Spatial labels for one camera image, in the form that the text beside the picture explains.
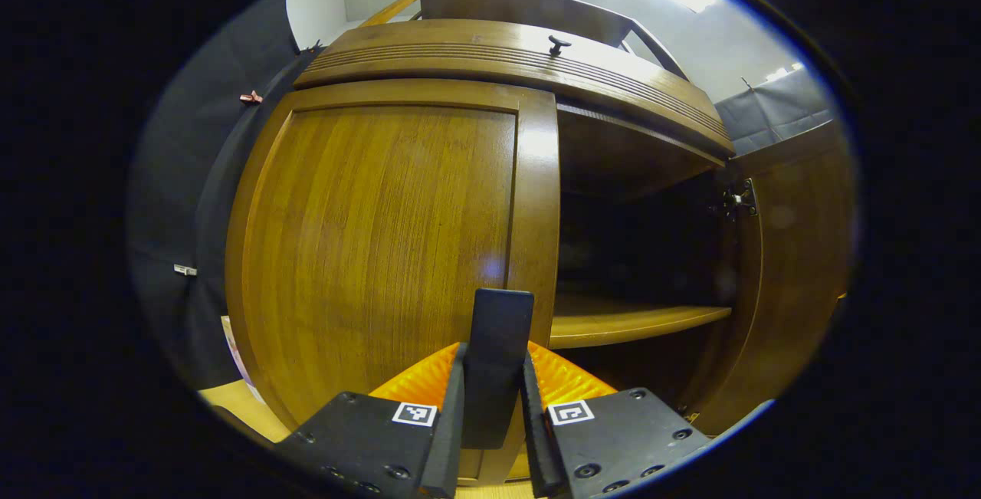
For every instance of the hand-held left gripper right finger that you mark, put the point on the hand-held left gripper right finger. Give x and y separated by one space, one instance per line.
536 438

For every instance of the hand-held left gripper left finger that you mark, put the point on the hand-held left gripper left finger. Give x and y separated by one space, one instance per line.
448 445

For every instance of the wooden cabinet door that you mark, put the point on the wooden cabinet door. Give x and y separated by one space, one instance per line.
368 238
805 269

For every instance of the wooden double-door shoe cabinet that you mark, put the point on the wooden double-door shoe cabinet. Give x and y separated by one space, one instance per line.
636 154

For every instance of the metal door hinge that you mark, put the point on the metal door hinge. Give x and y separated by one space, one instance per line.
737 198

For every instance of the wooden inner shelf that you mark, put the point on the wooden inner shelf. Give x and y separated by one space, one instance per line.
628 323

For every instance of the white purple box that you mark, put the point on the white purple box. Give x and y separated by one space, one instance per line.
234 349

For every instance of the silver clip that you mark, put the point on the silver clip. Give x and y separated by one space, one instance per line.
185 270

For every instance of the black drawer knob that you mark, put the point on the black drawer knob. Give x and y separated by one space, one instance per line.
558 44

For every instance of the red clip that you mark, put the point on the red clip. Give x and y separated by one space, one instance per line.
250 97

